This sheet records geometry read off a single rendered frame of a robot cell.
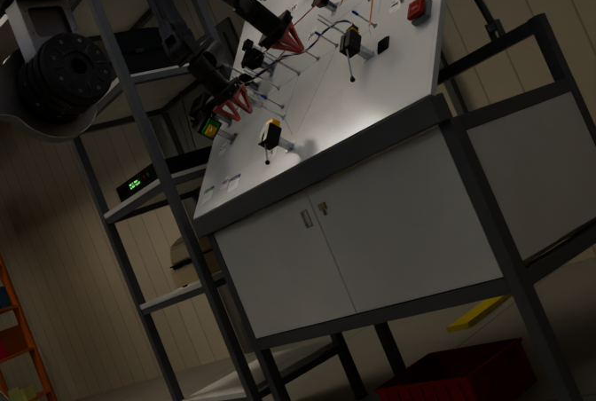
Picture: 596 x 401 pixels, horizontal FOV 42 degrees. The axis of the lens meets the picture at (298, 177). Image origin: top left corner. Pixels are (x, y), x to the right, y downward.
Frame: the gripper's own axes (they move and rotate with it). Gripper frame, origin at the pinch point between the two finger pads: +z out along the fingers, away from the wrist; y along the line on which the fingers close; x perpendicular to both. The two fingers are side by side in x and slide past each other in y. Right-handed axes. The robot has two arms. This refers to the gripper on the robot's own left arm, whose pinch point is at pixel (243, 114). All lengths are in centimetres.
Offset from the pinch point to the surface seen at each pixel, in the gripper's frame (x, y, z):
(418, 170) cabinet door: 6, -38, 35
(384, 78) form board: -11.9, -35.2, 15.2
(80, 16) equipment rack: -70, 100, -50
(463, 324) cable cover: -68, 56, 156
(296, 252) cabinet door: 4, 21, 46
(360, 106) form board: -8.3, -26.1, 17.5
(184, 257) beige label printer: -11, 86, 39
